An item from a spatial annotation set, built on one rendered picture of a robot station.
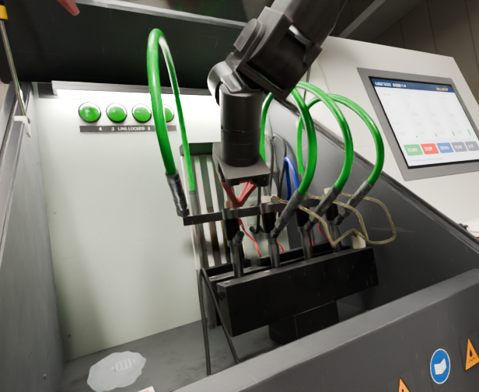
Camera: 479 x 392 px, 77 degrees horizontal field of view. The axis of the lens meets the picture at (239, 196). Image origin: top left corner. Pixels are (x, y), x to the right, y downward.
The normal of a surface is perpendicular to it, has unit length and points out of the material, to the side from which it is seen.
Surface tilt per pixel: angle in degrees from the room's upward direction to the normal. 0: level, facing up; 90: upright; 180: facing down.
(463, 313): 90
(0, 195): 43
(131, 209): 90
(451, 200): 76
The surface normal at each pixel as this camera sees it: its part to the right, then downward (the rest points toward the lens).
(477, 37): -0.94, 0.12
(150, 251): 0.44, -0.11
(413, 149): 0.39, -0.34
